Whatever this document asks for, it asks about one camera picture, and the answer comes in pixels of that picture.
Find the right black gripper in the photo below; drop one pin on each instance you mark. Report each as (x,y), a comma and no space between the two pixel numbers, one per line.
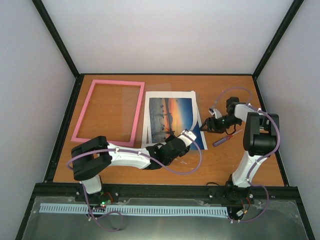
(208,121)

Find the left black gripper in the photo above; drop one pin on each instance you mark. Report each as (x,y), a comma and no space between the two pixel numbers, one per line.
(185,151)

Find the blue red handled screwdriver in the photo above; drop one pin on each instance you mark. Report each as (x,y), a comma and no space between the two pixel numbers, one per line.
(225,138)

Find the sunset photo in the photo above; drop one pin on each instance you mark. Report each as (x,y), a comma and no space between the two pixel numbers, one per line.
(170,116)

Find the pink wooden picture frame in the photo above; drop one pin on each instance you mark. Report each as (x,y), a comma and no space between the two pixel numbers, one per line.
(95,82)

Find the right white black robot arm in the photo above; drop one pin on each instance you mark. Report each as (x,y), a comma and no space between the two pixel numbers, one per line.
(261,139)

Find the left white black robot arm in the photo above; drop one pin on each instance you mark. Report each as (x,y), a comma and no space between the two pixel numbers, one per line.
(92,157)

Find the white photo mat board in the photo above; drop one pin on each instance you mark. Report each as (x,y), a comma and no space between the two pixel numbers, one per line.
(165,94)

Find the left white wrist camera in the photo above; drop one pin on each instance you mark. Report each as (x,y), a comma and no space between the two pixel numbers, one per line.
(188,137)

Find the black mounting rail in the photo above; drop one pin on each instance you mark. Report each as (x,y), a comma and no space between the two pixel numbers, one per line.
(209,194)

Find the light blue slotted cable duct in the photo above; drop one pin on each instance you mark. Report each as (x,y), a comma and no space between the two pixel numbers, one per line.
(137,210)

